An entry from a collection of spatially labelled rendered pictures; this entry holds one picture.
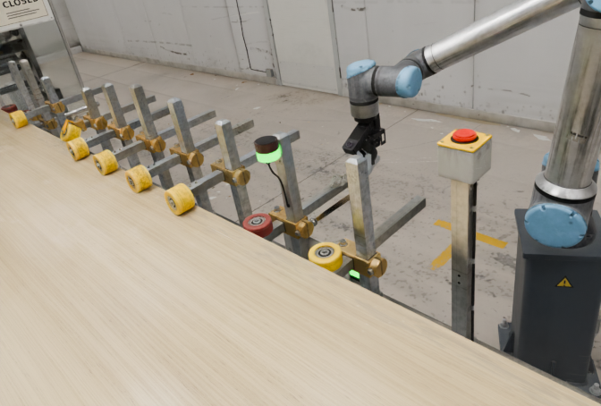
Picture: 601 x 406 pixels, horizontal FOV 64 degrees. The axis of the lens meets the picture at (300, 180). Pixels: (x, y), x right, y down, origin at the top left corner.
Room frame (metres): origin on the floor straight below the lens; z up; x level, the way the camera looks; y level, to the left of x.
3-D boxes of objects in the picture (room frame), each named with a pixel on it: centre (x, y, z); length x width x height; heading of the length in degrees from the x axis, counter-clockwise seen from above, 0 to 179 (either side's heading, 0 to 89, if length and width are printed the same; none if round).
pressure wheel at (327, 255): (0.93, -0.03, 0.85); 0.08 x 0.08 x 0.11
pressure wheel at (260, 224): (1.12, 0.14, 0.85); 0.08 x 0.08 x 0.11
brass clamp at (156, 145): (1.74, 0.54, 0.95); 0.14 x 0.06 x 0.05; 41
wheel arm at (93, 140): (1.98, 0.66, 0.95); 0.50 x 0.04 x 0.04; 131
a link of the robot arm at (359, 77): (1.44, -0.24, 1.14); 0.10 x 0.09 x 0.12; 52
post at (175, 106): (1.53, 0.36, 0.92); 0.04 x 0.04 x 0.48; 41
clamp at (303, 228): (1.17, 0.05, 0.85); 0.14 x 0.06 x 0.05; 41
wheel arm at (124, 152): (1.79, 0.50, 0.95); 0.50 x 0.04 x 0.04; 131
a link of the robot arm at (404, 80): (1.38, -0.34, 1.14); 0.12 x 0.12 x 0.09; 52
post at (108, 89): (1.91, 0.69, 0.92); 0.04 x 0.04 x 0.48; 41
